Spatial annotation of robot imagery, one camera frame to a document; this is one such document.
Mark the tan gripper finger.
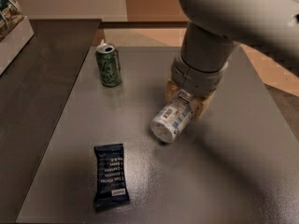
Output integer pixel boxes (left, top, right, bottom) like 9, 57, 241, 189
190, 92, 215, 120
165, 77, 180, 103

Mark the clear blue-label plastic bottle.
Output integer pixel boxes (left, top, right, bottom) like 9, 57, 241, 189
150, 90, 192, 143

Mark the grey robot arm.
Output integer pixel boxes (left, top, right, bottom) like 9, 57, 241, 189
166, 0, 299, 119

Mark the green soda can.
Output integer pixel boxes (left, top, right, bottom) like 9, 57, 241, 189
95, 40, 121, 88

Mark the dark blue snack bar wrapper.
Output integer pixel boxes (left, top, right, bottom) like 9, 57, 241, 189
93, 144, 130, 210

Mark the dark side counter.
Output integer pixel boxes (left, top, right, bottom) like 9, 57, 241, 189
0, 19, 101, 224

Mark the white box with snack bags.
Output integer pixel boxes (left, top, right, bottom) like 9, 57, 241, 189
0, 0, 34, 75

